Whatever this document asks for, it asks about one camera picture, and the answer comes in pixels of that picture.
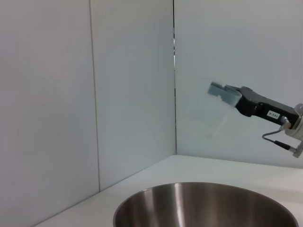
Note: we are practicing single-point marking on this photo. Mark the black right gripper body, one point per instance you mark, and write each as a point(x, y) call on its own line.
point(260, 106)

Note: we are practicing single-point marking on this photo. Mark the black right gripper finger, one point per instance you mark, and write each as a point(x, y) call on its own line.
point(232, 87)
point(216, 89)

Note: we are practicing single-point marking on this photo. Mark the clear plastic cup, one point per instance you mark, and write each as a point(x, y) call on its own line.
point(213, 108)

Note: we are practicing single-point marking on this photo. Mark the white rice grains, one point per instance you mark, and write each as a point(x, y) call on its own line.
point(219, 127)

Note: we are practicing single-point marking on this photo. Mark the stainless steel mixing bowl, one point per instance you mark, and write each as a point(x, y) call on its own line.
point(201, 208)

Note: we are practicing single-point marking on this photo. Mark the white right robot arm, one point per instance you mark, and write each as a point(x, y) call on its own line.
point(298, 120)

